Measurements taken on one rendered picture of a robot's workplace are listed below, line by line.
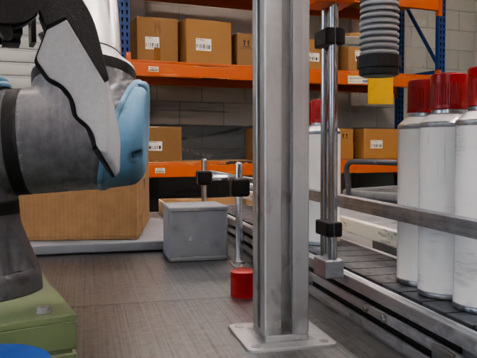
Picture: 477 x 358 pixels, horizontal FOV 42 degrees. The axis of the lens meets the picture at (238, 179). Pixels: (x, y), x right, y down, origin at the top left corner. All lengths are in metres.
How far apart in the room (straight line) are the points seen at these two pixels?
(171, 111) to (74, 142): 4.62
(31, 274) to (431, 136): 0.43
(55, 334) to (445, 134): 0.38
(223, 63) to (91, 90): 4.27
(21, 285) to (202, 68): 3.86
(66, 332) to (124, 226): 0.60
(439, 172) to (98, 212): 0.72
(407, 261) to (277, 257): 0.13
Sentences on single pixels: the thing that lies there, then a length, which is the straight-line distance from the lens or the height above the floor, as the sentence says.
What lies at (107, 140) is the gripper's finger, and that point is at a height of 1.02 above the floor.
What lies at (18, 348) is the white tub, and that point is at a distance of 0.40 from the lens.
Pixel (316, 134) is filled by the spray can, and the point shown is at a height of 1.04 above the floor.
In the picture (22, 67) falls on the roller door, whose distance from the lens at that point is 4.94.
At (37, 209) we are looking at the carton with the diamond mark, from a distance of 1.17.
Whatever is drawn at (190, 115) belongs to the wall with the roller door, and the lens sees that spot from 5.31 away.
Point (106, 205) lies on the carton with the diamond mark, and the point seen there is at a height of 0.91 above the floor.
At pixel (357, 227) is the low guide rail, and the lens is 0.87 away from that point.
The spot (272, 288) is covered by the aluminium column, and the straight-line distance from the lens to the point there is 0.60.
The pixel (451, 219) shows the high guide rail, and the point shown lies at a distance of 0.53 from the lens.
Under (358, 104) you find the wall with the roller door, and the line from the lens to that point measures 6.06.
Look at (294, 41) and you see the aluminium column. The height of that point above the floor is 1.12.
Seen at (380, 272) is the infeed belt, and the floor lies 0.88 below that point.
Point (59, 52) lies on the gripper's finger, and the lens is 0.37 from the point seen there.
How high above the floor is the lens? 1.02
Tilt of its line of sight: 3 degrees down
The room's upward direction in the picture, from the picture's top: straight up
